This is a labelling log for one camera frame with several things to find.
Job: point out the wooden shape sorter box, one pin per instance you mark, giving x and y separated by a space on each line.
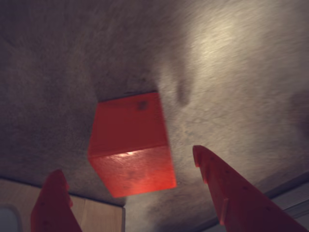
91 215

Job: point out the aluminium profile rail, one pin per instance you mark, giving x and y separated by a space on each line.
292 193

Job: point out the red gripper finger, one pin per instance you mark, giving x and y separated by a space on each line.
51 207
241 200

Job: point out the red wooden cube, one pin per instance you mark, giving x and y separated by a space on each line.
130 149

